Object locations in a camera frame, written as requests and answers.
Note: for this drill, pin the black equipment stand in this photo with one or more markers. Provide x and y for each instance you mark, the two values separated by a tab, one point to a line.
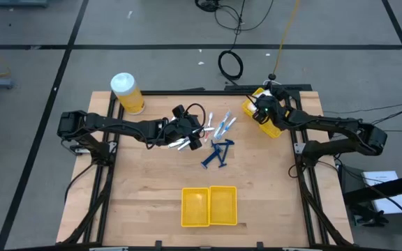
389	188

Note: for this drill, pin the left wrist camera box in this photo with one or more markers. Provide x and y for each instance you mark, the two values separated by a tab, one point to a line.
194	123

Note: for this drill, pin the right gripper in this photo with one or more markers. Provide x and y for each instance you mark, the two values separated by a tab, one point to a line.
282	112

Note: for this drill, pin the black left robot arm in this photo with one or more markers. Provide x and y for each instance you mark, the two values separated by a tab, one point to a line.
117	125

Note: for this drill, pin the small black round knob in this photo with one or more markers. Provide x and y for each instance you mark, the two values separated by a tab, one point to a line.
272	76

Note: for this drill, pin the yellow canister with white lid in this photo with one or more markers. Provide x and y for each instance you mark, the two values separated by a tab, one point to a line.
127	94

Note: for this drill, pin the white paper stack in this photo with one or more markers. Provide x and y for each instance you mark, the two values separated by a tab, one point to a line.
379	178

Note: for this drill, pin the small white toothpaste tube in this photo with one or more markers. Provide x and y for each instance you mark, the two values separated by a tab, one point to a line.
184	145
208	129
176	143

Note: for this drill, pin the black table edge clamp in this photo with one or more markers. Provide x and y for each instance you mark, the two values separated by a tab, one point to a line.
260	245
158	245

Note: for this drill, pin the black aluminium table frame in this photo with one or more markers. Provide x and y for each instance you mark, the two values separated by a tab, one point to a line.
222	92

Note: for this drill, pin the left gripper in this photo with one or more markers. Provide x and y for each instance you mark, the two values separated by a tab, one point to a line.
174	132

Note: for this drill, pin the blue white toothbrush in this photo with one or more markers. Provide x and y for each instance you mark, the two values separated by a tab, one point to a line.
222	122
229	126

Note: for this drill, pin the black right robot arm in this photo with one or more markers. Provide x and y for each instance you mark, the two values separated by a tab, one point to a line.
344	125

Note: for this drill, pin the yellow slotted plastic basket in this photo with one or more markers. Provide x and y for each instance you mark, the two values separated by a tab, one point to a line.
248	106
195	209
223	205
272	130

